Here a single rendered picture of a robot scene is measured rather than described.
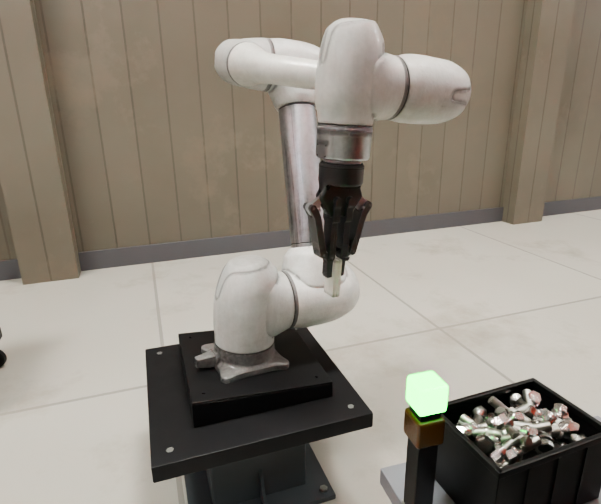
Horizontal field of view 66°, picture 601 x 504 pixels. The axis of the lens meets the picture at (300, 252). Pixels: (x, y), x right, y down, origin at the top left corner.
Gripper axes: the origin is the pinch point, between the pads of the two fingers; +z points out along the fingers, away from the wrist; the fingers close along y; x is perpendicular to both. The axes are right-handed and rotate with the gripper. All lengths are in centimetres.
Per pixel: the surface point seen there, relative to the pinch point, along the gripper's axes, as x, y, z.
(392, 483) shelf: 23.4, 2.4, 24.7
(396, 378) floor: -48, -66, 66
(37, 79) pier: -229, 39, -35
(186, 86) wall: -230, -40, -37
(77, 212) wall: -241, 25, 39
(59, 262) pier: -228, 38, 66
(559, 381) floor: -16, -116, 62
